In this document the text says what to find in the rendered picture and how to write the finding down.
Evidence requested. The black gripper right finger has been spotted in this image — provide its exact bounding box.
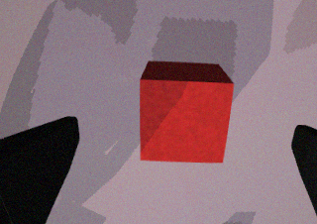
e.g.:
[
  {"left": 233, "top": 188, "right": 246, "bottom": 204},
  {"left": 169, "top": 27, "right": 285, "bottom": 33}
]
[{"left": 292, "top": 125, "right": 317, "bottom": 215}]

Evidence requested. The red block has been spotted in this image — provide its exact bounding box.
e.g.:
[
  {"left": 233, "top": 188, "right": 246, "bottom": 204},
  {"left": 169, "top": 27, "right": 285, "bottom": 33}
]
[{"left": 140, "top": 60, "right": 234, "bottom": 164}]

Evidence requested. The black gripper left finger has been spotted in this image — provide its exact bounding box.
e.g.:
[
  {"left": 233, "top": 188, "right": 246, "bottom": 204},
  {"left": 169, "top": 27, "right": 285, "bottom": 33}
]
[{"left": 0, "top": 117, "right": 79, "bottom": 224}]

